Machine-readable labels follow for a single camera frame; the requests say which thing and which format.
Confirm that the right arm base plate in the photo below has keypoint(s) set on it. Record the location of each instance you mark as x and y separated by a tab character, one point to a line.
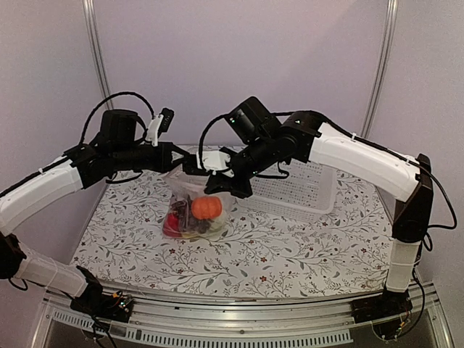
384	305

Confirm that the left aluminium frame post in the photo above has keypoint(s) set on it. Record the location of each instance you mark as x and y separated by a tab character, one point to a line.
95	47

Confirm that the yellow banana toy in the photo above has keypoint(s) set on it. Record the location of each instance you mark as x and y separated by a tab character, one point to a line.
191	236

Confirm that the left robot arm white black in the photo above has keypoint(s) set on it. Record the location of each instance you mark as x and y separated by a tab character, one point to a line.
114	148

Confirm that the white plastic basket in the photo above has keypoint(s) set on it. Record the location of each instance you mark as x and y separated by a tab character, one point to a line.
308	193

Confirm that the aluminium frame post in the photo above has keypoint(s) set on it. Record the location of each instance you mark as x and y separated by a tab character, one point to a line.
95	47
382	66

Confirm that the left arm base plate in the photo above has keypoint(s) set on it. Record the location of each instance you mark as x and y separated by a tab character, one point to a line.
117	306

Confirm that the floral table cloth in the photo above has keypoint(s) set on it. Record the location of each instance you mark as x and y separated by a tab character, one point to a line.
257	255

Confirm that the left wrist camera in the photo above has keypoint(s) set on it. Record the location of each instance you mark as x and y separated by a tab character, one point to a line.
159	124

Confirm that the orange toy fruit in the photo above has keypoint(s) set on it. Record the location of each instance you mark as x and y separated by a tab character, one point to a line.
206	207

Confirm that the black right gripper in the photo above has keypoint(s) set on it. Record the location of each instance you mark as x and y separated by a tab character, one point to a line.
219	183

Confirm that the dark red grapes toy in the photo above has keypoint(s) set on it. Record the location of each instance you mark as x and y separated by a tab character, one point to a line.
187	222

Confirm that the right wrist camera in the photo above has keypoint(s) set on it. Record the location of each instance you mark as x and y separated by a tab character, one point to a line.
214	162

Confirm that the front aluminium rail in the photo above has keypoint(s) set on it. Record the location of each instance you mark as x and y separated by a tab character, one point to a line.
169	319

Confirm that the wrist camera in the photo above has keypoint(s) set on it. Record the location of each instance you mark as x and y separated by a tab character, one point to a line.
159	124
214	162

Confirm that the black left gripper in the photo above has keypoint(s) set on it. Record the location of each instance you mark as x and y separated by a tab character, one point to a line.
164	162

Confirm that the white cauliflower toy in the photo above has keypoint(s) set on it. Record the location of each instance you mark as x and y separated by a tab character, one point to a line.
217	224

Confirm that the right aluminium frame post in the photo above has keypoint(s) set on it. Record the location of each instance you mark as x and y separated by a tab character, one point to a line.
382	66

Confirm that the clear zip top bag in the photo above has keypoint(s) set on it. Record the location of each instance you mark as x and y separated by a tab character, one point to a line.
183	185

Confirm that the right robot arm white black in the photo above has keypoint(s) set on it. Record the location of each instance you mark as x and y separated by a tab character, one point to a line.
309	136

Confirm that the red toy pepper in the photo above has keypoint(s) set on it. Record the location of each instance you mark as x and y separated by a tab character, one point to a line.
171	226

